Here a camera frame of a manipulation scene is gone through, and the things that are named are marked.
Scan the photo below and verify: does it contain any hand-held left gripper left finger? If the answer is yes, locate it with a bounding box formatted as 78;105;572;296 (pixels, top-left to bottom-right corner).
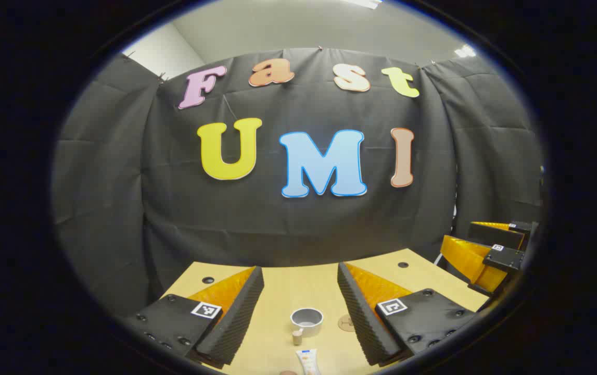
121;266;265;369

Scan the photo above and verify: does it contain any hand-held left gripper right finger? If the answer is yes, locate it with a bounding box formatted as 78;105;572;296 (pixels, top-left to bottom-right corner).
337;262;478;367

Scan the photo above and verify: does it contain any white cup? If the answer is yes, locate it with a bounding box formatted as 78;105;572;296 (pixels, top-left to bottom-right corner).
290;307;324;346

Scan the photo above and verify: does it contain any white toothpaste tube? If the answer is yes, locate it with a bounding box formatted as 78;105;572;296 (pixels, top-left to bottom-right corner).
296;349;322;375

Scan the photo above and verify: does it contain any wooden desktop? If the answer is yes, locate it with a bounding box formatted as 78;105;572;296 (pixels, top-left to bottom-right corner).
160;248;490;375

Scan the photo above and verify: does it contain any black backdrop cloth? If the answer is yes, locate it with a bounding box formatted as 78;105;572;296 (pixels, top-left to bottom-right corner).
51;47;546;318

